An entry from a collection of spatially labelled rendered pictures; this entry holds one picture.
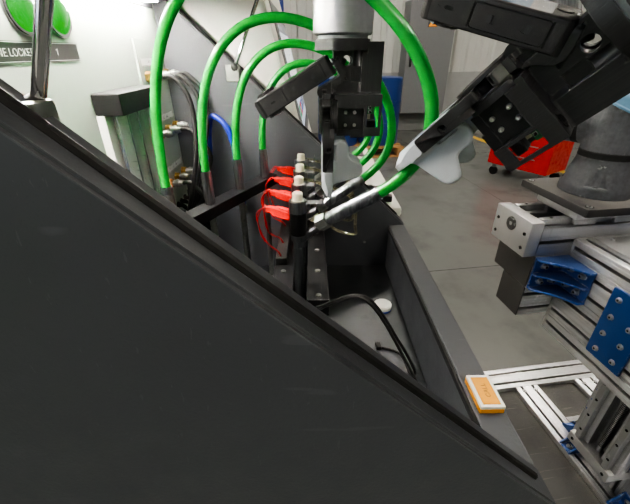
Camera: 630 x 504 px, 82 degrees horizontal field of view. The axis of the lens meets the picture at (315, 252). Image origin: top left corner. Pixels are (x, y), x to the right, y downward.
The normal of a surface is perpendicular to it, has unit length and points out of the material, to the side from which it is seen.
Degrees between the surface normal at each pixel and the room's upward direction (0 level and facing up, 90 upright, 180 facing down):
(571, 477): 0
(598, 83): 103
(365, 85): 90
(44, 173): 90
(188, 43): 90
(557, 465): 0
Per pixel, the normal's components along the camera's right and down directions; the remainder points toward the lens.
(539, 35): -0.53, 0.59
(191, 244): 0.68, -0.65
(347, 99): 0.01, 0.48
